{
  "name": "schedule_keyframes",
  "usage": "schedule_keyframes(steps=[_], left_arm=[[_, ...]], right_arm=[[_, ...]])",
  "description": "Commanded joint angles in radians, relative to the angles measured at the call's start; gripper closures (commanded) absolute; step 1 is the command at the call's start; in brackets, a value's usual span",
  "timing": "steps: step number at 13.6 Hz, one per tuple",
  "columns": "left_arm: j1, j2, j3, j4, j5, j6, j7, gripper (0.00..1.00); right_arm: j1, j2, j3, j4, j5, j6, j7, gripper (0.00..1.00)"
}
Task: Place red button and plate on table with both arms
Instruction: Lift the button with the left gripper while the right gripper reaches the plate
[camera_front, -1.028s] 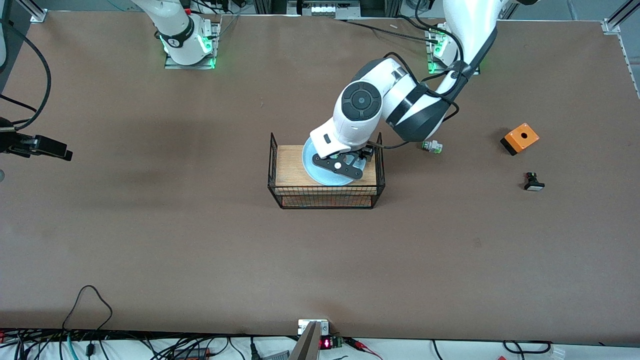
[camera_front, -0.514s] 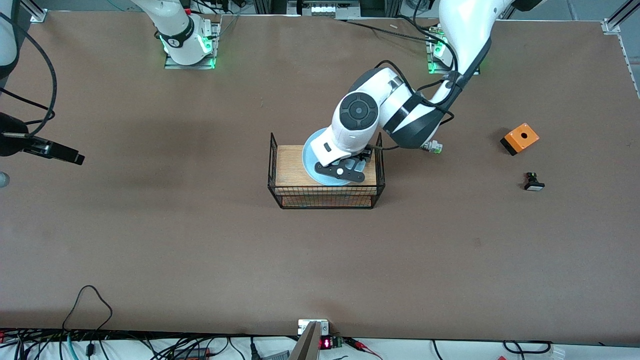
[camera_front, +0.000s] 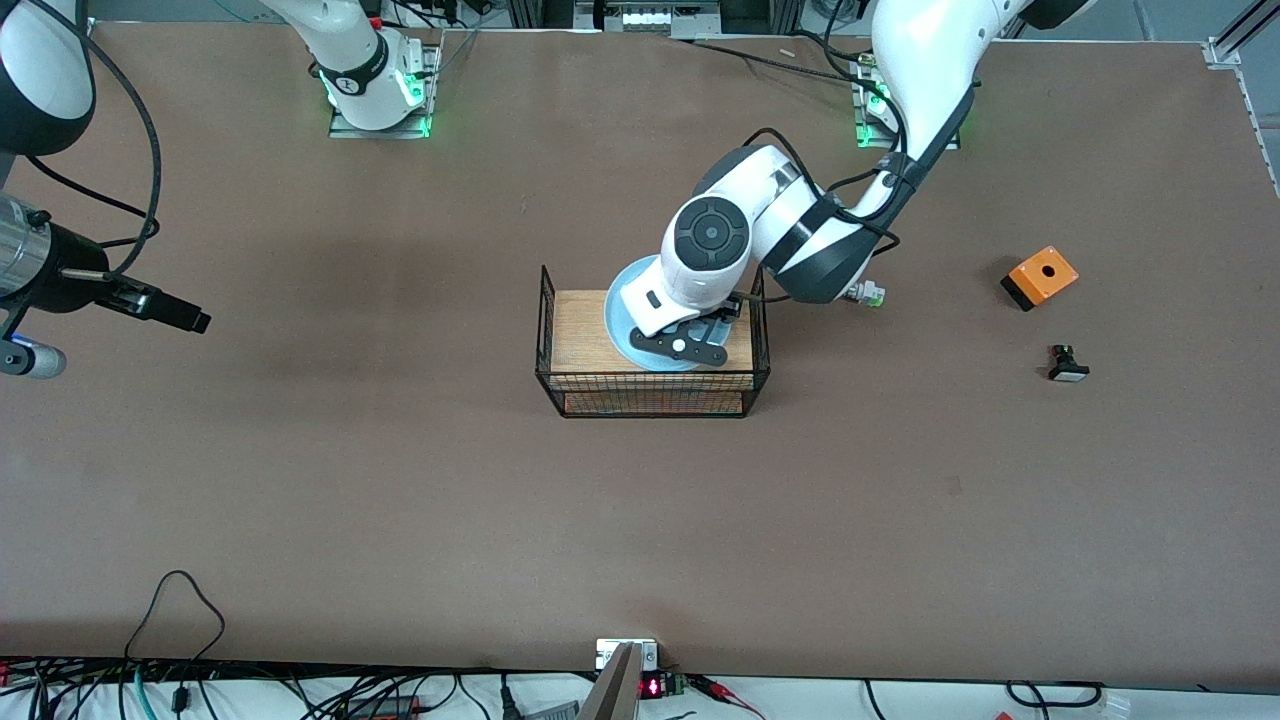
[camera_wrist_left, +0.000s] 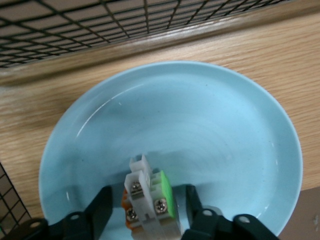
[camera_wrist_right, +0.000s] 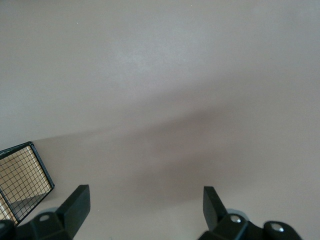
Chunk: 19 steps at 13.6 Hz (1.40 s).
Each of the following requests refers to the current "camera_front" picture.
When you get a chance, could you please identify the light blue plate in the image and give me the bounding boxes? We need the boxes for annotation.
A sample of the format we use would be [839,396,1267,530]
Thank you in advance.
[603,255,736,376]

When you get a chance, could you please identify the red probe leads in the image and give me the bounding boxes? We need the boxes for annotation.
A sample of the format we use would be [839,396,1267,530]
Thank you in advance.
[690,675,766,720]

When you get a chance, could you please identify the grey metal bar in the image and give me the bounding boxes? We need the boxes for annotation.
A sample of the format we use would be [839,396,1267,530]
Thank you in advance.
[577,643,643,720]

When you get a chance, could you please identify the aluminium corner profile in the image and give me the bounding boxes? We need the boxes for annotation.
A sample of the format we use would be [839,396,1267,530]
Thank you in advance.
[1203,0,1280,71]

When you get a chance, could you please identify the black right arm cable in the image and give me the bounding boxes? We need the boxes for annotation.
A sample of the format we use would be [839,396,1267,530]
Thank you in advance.
[0,0,163,301]

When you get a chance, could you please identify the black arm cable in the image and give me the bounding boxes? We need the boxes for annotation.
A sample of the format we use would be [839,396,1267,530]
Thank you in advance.
[0,0,163,301]
[740,85,976,301]

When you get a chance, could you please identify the black wire rack wooden shelf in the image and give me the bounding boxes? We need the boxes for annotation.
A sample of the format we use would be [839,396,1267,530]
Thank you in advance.
[535,264,772,420]

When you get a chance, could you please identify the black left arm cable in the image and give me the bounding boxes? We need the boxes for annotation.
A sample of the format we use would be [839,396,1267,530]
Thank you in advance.
[740,85,976,301]

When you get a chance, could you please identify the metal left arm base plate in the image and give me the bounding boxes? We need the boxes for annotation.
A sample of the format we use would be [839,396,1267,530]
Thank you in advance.
[850,50,963,151]

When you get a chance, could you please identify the long black table cable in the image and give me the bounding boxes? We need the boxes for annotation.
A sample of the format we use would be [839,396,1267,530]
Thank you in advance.
[690,38,881,87]

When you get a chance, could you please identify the thin black looped cable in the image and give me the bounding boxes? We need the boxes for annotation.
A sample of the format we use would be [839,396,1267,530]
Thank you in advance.
[125,570,226,666]

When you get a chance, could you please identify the orange button enclosure box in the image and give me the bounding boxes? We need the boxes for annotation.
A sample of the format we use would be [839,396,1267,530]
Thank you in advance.
[1000,245,1081,313]

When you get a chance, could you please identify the small silver metal bracket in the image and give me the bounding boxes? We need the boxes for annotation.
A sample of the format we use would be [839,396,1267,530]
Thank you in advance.
[596,639,660,673]

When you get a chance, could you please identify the black flat loop cable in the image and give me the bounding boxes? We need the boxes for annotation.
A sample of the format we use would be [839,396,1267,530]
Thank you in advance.
[1005,680,1106,709]

